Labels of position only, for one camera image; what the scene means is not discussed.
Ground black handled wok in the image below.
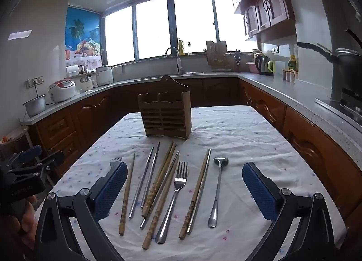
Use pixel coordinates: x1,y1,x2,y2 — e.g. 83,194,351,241
297,41,362,66

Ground wooden upper cabinets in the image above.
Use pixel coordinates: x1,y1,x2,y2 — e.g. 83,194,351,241
223,0,297,44

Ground steel electric kettle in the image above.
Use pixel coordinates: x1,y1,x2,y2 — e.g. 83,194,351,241
254,53,270,76

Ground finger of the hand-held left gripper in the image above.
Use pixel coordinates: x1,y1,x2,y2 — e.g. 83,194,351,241
17,150,65,178
6,145,43,169

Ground white floral tablecloth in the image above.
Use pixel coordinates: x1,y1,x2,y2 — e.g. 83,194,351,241
34,105,347,261

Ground metal cooking pot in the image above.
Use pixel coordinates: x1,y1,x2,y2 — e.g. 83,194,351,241
23,94,46,117

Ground small beige appliance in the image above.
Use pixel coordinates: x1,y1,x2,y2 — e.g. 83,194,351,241
81,75,94,92

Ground grey kitchen countertop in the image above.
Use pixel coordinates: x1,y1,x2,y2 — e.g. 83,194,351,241
20,71,362,171

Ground wooden stool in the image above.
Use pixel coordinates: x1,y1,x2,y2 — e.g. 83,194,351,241
0,125,37,162

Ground chrome faucet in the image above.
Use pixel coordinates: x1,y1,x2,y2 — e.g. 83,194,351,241
164,47,183,74

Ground grey range hood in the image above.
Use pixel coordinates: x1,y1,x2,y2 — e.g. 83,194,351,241
305,0,362,95

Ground metal chopstick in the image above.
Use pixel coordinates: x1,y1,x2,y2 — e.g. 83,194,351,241
129,147,155,220
139,151,180,229
187,149,212,235
141,142,161,208

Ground stainless steel spoon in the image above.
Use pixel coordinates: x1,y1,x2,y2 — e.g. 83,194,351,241
207,156,229,228

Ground steel kitchen sink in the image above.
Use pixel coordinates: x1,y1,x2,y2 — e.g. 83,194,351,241
134,71,205,79

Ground person's left hand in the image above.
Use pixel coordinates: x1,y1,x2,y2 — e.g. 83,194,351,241
11,195,38,250

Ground blue fruit print blind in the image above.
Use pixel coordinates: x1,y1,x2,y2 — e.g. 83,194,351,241
65,6,102,66

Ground round white rice cooker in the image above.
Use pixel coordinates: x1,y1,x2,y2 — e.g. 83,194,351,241
95,65,114,86

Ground wooden lower cabinets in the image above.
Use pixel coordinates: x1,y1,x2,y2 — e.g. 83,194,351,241
21,77,362,247

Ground white and red rice cooker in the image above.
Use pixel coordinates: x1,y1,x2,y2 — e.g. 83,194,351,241
48,79,76,105

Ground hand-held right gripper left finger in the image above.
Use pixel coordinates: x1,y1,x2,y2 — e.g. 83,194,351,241
34,162,128,261

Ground wooden utensil holder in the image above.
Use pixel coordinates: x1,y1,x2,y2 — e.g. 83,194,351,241
138,75,192,140

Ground wooden chopstick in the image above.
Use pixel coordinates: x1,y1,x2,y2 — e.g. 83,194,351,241
178,149,211,240
143,144,177,219
141,155,180,250
119,153,136,236
141,141,174,214

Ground glass gas stove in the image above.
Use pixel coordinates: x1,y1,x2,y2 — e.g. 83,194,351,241
315,89,362,126

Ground wooden cabinets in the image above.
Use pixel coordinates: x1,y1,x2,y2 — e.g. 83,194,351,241
223,0,297,44
21,77,362,247

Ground wall switch panel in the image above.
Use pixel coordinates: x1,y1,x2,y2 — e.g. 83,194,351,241
27,76,44,89

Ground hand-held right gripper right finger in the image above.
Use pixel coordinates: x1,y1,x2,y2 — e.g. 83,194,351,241
242,162,336,261

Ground kitchen window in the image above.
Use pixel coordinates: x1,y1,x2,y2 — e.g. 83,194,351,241
100,0,259,66

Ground spice jar rack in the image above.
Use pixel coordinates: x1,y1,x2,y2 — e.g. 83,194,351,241
282,69,296,83

